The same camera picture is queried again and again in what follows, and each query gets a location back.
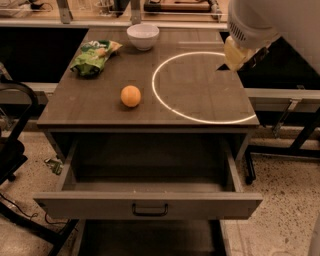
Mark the green wrapper on floor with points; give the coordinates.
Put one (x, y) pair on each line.
(55, 165)

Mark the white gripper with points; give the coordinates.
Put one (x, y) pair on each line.
(250, 29)

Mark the black drawer handle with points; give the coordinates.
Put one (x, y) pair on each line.
(141, 211)

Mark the grey open drawer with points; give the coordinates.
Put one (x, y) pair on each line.
(105, 174)

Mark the black office chair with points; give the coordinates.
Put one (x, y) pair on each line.
(12, 157)

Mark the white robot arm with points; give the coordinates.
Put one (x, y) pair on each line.
(285, 222)

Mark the grey wooden cabinet table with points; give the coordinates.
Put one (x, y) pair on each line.
(181, 93)

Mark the white ceramic bowl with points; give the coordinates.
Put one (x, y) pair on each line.
(143, 36)

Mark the orange fruit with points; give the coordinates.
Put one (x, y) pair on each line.
(130, 96)

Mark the green chip bag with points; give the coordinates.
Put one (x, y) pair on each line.
(93, 56)

